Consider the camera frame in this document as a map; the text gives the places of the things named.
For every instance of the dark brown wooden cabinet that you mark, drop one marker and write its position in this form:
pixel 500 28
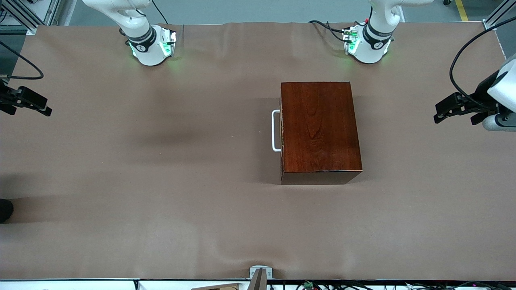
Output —
pixel 322 129

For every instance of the black round object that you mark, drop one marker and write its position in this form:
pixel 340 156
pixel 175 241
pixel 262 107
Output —
pixel 5 210

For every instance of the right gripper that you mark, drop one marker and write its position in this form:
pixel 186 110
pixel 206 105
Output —
pixel 5 98

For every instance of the brown table cover sheet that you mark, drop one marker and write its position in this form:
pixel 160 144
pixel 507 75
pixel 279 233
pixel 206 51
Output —
pixel 161 201

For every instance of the white table frame edge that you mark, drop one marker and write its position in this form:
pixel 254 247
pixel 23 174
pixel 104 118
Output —
pixel 80 285

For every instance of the grey metal clamp bracket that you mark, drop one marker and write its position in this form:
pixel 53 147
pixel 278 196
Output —
pixel 261 273

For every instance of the tan board piece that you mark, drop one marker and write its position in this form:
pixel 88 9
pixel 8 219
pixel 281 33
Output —
pixel 217 286

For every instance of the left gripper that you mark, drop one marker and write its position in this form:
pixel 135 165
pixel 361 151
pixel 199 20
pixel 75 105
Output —
pixel 480 98

